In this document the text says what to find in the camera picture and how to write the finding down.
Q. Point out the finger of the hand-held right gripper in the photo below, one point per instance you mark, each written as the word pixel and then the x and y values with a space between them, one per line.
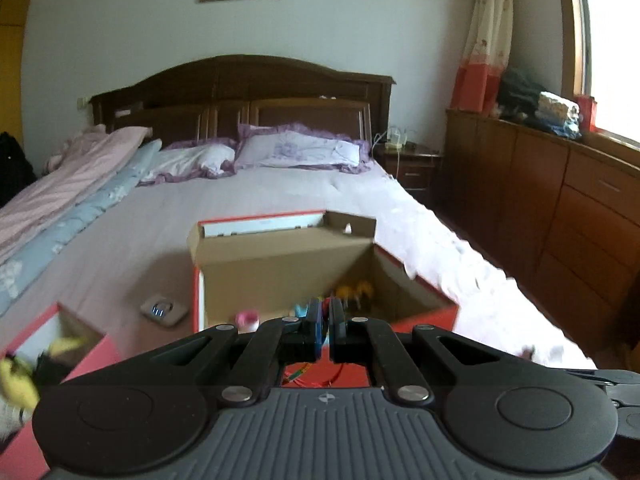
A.
pixel 627 410
pixel 610 376

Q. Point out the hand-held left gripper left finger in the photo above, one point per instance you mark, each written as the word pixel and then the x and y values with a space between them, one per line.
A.
pixel 312 335

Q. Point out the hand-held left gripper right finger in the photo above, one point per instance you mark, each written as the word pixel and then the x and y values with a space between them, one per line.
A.
pixel 339 335

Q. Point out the pink white tape roll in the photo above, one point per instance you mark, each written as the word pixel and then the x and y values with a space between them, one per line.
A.
pixel 247 319

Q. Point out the orange cardboard box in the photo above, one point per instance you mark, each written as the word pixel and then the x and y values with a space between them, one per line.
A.
pixel 280 270

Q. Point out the pink box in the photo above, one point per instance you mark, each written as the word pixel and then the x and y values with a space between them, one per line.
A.
pixel 95 355

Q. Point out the white device with blue lights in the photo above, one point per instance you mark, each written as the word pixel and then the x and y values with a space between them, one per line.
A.
pixel 162 310

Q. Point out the lavender bed sheet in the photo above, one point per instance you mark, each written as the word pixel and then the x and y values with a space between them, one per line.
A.
pixel 250 195

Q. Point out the wooden nightstand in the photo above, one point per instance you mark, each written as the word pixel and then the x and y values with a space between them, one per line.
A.
pixel 415 175

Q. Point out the purple frilled pillow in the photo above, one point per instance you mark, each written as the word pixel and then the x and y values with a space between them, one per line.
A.
pixel 300 150
pixel 195 157

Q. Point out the long wooden cabinet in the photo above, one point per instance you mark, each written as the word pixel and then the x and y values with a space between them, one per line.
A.
pixel 550 200

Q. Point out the white charger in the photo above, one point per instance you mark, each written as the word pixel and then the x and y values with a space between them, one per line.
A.
pixel 395 140

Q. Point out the light blue floral blanket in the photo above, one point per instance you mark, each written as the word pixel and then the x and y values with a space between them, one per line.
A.
pixel 75 220

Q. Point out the small red box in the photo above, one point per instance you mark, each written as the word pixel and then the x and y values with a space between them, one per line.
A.
pixel 585 112

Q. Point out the dark wooden headboard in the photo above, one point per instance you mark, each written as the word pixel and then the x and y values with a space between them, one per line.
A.
pixel 240 80

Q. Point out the pink striped quilt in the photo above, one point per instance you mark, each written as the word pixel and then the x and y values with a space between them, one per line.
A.
pixel 75 175

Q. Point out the pile of folded clothes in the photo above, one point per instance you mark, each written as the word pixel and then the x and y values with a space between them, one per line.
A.
pixel 530 95

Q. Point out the yellow plush toy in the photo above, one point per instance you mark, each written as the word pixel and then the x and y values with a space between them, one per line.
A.
pixel 17 380

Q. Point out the white red curtain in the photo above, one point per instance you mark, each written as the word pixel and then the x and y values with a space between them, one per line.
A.
pixel 480 60

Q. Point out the window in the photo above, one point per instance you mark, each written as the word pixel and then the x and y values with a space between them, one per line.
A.
pixel 615 35

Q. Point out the black bag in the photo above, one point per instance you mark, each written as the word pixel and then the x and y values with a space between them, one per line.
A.
pixel 12 170

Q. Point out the yellow wardrobe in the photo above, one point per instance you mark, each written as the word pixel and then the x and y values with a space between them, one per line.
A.
pixel 12 60

